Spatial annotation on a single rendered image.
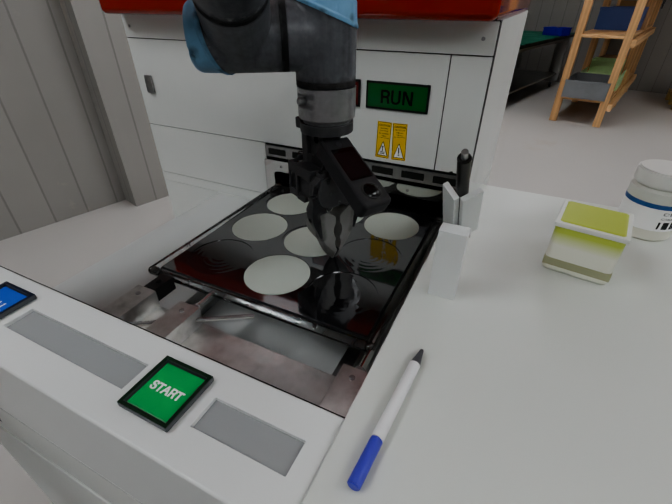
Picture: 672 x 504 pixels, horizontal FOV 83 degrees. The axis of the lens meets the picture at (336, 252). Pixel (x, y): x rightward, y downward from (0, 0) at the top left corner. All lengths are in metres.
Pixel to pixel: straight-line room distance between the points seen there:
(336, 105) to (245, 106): 0.45
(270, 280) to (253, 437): 0.28
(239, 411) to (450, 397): 0.18
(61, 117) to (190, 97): 2.05
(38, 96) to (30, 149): 0.32
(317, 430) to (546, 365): 0.22
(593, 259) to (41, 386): 0.58
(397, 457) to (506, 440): 0.09
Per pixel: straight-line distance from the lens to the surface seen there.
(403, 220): 0.73
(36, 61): 2.98
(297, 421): 0.34
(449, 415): 0.35
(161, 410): 0.37
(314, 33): 0.48
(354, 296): 0.54
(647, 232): 0.68
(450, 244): 0.41
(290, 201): 0.80
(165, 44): 1.04
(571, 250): 0.53
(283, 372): 0.48
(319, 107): 0.50
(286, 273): 0.58
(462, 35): 0.71
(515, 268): 0.53
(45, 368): 0.46
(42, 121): 3.01
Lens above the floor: 1.25
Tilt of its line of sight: 34 degrees down
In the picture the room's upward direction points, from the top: straight up
